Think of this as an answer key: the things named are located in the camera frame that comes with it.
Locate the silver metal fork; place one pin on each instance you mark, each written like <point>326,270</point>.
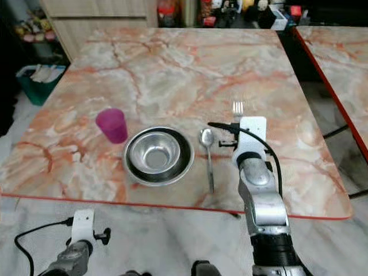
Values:
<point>238,107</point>

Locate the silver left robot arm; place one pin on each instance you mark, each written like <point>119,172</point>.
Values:
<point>72,261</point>

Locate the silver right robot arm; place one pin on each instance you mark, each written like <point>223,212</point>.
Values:
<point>264,198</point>

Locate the silver metal spoon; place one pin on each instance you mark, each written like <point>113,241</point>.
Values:
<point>207,138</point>

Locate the black left robot leg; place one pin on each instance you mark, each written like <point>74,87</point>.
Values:
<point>135,273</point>

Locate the stainless steel bowl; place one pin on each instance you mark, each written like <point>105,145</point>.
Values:
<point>158,156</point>

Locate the purple plastic cup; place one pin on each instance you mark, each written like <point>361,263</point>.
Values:
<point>112,126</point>

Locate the black side table leg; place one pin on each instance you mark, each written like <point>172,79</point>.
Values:
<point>345,131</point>

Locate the white and blue box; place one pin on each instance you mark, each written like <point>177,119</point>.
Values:
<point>278,18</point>

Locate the marble side table red edge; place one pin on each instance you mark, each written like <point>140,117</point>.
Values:
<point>342,75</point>

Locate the red snack packet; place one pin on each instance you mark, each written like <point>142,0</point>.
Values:
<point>168,11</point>

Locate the small red box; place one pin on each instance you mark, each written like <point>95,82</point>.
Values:
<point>296,11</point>

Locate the green bin with papers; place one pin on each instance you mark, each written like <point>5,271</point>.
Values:
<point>39,89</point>

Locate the light wooden cabinet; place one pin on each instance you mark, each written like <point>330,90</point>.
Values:
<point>98,20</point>

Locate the colourful toy fruit cluster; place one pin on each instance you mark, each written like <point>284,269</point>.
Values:
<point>34,31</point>

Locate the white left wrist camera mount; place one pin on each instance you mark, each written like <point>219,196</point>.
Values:
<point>83,225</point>

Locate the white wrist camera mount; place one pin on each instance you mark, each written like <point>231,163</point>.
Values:
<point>83,225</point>
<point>253,135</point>

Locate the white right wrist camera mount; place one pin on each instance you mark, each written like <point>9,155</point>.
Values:
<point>253,135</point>

